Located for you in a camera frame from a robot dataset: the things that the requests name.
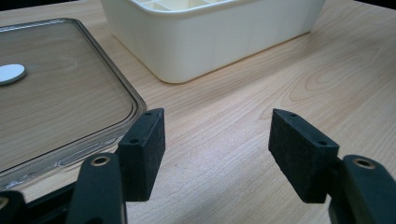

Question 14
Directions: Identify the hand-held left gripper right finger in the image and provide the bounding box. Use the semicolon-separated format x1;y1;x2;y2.
268;108;396;224

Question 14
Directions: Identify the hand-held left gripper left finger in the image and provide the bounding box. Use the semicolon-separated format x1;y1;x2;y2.
64;107;166;224

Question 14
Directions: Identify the cream plastic storage box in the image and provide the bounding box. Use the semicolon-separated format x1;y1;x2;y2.
100;0;327;84

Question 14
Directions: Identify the transparent plastic lid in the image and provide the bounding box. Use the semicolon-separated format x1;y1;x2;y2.
0;17;148;190

